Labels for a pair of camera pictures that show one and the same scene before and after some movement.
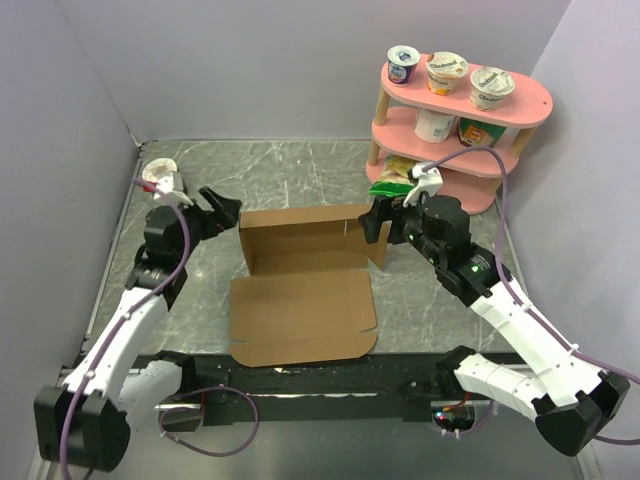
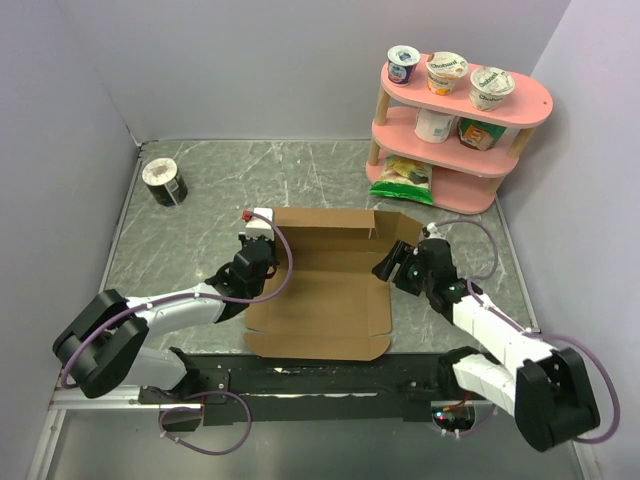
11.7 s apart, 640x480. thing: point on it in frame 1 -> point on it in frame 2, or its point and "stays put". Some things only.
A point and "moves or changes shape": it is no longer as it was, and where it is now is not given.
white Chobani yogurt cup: [489, 86] stays put
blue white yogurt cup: [401, 60] stays put
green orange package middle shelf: [477, 133] stays put
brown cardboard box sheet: [308, 293] moves or changes shape
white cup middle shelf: [431, 126] stays put
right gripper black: [385, 209] -> [404, 254]
